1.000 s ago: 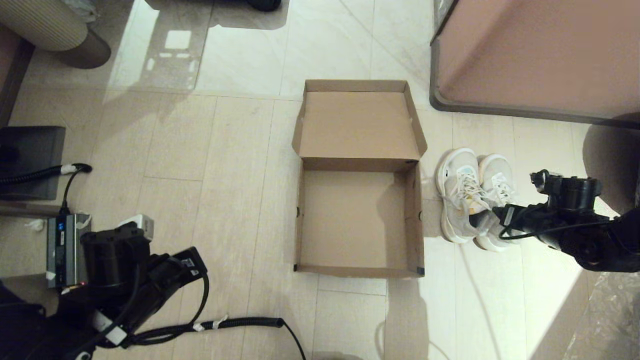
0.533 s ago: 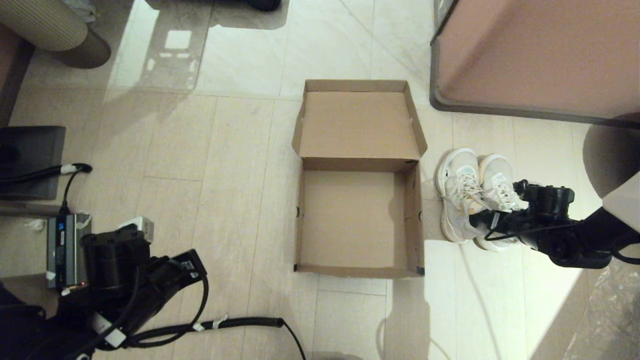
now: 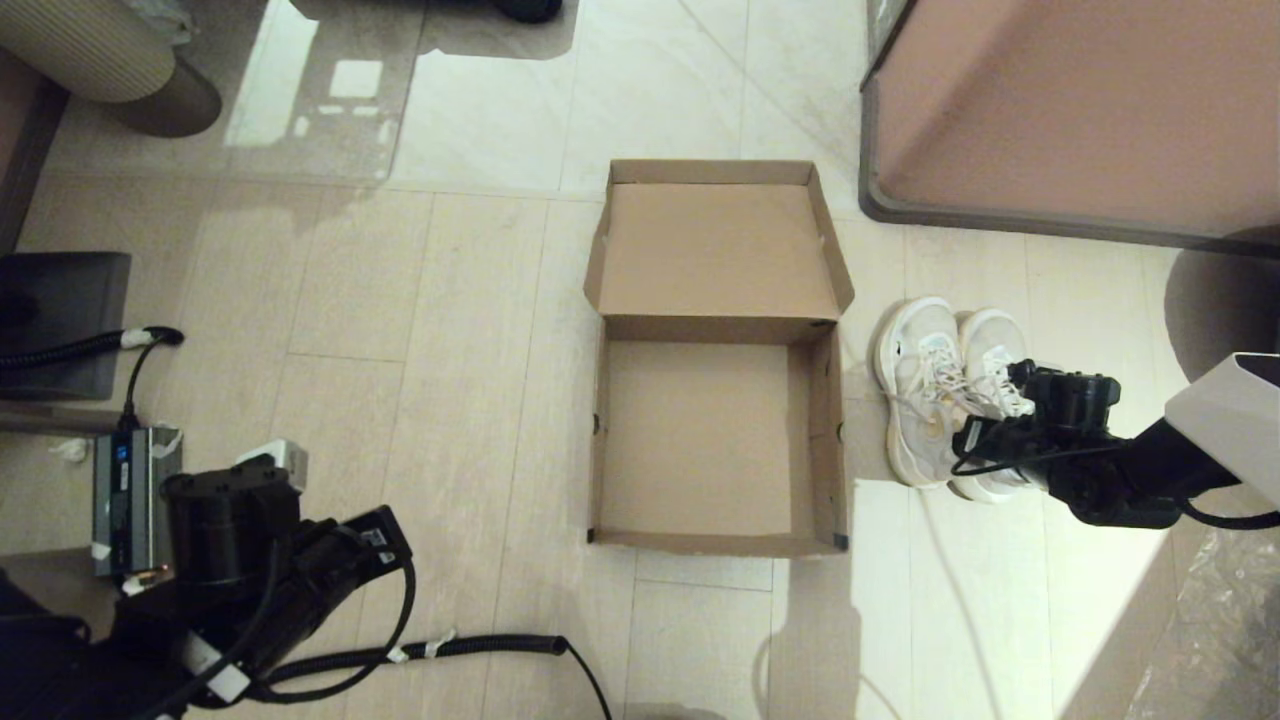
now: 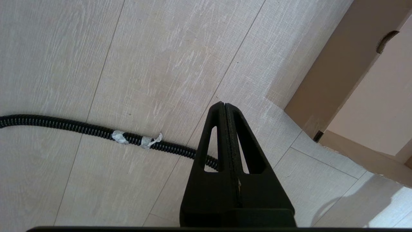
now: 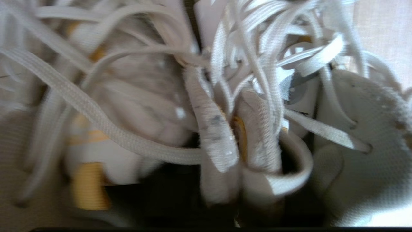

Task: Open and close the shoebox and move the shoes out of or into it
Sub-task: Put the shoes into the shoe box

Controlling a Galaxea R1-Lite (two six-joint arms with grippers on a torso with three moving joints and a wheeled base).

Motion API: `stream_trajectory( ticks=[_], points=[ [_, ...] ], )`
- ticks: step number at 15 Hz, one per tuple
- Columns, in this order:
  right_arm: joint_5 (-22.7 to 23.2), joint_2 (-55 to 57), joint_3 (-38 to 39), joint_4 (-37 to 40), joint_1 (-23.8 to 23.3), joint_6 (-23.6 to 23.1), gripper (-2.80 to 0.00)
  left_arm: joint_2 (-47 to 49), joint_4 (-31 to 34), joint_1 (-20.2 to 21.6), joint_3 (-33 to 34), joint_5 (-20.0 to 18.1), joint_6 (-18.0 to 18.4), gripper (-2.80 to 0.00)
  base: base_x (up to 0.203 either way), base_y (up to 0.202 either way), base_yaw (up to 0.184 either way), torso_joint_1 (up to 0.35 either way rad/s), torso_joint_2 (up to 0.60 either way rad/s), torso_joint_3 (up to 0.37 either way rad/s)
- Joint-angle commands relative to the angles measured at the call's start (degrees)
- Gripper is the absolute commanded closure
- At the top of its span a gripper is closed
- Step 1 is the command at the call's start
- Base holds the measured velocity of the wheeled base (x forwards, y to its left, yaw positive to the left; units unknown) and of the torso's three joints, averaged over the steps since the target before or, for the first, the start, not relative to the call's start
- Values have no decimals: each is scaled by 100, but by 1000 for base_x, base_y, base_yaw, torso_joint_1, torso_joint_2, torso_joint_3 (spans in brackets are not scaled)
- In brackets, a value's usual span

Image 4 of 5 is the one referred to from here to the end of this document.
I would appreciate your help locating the black corrugated conduit, two tapes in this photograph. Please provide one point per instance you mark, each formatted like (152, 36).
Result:
(80, 128)

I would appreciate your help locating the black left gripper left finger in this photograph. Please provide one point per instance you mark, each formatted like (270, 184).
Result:
(209, 193)

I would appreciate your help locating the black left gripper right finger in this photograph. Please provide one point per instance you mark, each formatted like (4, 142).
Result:
(260, 196)

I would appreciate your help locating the brown cardboard shoe box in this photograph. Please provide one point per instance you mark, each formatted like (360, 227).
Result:
(338, 64)

